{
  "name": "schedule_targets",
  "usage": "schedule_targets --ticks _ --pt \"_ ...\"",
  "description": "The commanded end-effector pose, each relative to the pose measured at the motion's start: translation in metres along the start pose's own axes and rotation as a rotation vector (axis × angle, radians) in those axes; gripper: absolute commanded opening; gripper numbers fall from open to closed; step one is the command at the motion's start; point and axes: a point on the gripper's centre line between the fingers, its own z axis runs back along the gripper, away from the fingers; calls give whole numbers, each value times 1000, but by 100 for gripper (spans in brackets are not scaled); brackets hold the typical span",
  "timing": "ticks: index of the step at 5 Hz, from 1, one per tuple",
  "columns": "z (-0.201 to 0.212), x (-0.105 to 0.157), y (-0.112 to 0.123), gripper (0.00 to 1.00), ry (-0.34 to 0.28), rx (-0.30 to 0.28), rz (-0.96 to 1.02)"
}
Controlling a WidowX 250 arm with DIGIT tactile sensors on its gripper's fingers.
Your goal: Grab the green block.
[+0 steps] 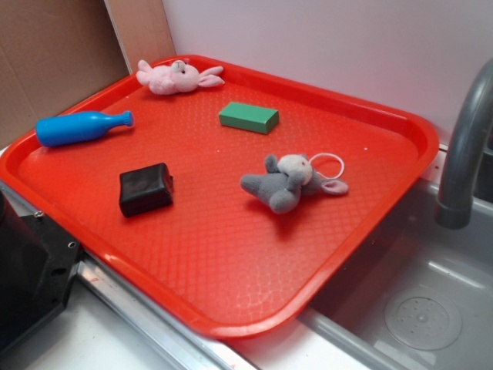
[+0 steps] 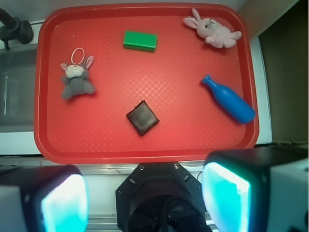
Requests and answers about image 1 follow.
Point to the green rectangular block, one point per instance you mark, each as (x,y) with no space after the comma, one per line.
(248,117)

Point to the black wrapped block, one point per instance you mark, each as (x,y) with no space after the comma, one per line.
(145,189)

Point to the red plastic tray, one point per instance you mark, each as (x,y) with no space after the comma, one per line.
(216,258)

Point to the grey plush bunny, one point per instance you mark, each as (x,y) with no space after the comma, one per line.
(291,177)

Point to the pink plush bunny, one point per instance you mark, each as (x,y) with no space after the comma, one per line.
(179,77)

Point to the blue toy bottle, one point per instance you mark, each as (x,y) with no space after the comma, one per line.
(79,127)

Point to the grey toy faucet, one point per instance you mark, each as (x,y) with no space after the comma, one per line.
(467,171)

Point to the grey toy sink basin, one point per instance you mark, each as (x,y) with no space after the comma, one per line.
(413,295)

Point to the brown cardboard panel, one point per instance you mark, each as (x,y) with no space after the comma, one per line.
(55,54)

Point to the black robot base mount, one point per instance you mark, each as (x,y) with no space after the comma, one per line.
(38,263)

